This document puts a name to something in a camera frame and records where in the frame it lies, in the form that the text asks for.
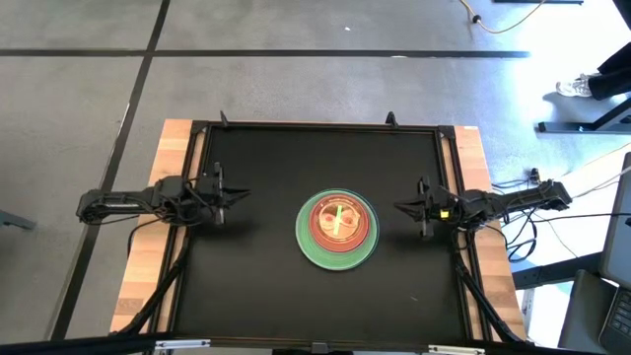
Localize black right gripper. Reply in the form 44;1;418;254
392;176;455;242

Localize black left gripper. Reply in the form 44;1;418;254
196;161;251;227

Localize small clear pink plate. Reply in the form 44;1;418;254
314;195;366;246

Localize large light green plate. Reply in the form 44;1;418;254
294;187;381;272

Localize black floor bar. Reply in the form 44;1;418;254
512;250;602;291

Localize black desk foot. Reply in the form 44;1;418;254
536;98;631;135

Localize person's white shoe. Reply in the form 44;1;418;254
555;73;595;99

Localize grey flat pad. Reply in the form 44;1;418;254
558;268;617;349

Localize grey laptop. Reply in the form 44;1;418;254
597;151;631;355

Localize grey object on floor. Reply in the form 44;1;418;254
0;209;36;232

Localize person's leg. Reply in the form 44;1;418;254
586;42;631;102

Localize silver frame bracket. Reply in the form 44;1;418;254
154;338;212;351
427;344;487;355

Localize black floor cable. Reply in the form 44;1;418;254
492;211;631;262

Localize white cable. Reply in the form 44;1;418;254
571;165;631;198

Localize yellow floor cable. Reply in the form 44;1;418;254
457;0;548;36

